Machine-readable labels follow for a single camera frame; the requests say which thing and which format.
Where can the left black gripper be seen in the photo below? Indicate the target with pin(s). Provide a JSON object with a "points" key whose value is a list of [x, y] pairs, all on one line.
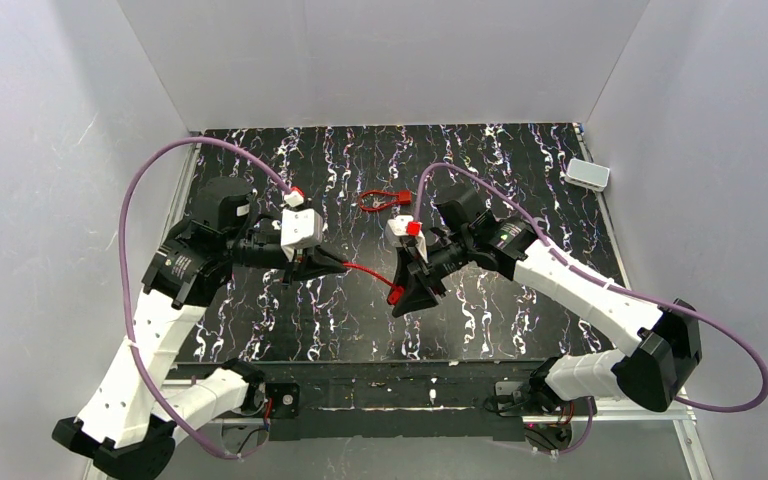
{"points": [[294, 263]]}

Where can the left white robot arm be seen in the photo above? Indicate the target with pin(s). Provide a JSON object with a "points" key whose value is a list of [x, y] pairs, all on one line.
{"points": [[128, 430]]}

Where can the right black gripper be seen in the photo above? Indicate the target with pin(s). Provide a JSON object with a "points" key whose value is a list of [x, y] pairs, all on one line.
{"points": [[425, 273]]}

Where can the white small box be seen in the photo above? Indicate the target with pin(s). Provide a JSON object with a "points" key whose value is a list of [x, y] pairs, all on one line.
{"points": [[586, 174]]}

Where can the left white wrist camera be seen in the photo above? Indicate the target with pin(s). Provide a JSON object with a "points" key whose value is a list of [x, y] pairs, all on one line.
{"points": [[300, 229]]}

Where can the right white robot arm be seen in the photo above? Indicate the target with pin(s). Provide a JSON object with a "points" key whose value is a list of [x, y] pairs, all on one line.
{"points": [[655, 348]]}

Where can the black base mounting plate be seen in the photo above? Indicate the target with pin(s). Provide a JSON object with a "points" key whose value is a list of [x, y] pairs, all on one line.
{"points": [[409, 399]]}

